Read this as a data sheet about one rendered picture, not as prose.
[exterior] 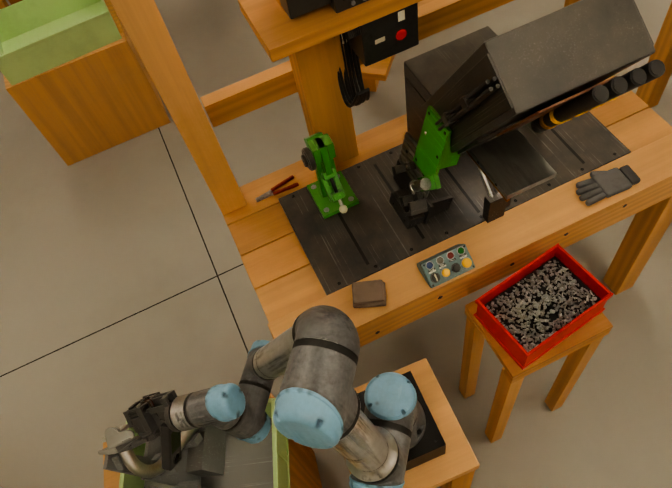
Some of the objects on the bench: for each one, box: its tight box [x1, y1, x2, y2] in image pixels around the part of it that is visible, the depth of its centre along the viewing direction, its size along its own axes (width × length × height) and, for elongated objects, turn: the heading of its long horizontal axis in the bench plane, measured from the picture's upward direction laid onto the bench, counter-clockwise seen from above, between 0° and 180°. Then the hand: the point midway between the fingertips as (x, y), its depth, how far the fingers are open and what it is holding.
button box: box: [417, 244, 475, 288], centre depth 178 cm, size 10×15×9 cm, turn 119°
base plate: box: [278, 111, 631, 295], centre depth 198 cm, size 42×110×2 cm, turn 119°
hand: (120, 438), depth 136 cm, fingers open, 12 cm apart
